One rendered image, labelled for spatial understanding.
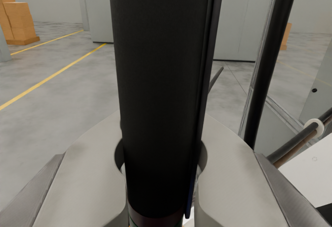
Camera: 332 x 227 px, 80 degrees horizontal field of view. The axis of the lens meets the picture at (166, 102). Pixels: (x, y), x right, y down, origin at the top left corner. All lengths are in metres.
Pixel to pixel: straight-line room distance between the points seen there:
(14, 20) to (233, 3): 6.61
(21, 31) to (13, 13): 0.54
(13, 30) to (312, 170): 8.32
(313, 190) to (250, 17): 5.43
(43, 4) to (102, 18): 7.31
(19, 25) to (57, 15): 6.10
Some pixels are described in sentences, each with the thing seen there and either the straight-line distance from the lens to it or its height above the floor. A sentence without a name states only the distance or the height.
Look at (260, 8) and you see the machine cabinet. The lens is 5.85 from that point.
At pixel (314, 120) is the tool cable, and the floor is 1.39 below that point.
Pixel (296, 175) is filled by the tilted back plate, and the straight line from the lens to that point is 0.55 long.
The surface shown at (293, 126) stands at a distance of 1.22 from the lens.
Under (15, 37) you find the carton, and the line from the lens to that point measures 8.44.
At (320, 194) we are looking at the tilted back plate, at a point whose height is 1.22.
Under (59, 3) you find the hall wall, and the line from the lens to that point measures 14.02.
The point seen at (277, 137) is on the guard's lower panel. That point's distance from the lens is 1.35.
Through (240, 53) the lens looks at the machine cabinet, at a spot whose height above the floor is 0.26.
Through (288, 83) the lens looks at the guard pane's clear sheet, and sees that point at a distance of 1.29.
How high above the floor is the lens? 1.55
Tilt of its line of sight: 28 degrees down
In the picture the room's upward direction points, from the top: 2 degrees clockwise
